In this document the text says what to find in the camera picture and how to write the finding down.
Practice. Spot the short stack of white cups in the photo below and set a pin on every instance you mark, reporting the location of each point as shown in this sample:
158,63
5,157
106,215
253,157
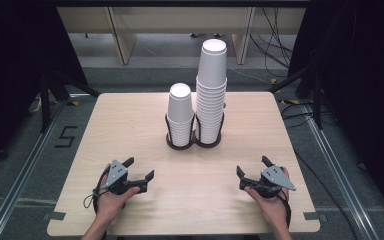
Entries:
180,106

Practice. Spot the aluminium floor rail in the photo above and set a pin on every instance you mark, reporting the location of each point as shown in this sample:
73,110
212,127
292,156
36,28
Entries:
341,176
16,185

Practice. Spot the black curtain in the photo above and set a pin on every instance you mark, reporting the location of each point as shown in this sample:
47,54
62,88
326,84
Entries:
366,83
13,66

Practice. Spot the black metal stand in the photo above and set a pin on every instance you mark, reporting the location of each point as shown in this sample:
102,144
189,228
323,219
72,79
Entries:
45,103
317,100

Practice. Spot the black tape strip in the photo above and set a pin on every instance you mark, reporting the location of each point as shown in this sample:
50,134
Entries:
315,217
55,216

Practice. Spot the beige wooden bench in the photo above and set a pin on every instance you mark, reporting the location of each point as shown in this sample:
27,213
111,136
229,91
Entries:
126,40

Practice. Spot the tall stack of white cups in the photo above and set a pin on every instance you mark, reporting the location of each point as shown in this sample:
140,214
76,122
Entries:
211,86

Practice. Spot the person's left hand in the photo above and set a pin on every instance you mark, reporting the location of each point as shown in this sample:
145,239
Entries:
111,203

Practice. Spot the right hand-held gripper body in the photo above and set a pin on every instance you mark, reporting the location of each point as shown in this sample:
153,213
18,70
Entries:
275,176

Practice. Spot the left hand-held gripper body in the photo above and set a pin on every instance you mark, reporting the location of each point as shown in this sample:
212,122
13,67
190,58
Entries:
116,173

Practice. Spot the person's right hand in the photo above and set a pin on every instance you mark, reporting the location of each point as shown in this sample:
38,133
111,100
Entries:
273,208

